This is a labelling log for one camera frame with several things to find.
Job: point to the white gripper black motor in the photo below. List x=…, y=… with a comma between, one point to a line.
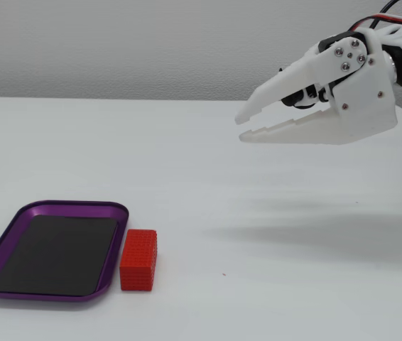
x=362, y=106

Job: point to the red textured block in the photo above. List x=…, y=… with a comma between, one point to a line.
x=138, y=259

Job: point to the purple metal tray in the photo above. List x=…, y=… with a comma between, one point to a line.
x=73, y=207

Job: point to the black tray mat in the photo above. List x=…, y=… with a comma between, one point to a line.
x=55, y=255

